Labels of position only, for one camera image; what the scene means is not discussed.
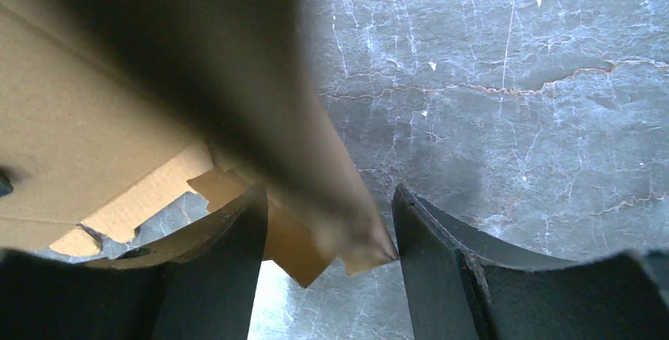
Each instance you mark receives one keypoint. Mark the brown cardboard box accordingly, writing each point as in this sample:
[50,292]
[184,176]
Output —
[236,73]

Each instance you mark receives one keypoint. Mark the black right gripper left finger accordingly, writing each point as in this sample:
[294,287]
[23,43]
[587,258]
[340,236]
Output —
[197,283]

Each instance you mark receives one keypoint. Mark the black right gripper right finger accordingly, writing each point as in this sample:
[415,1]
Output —
[462,283]

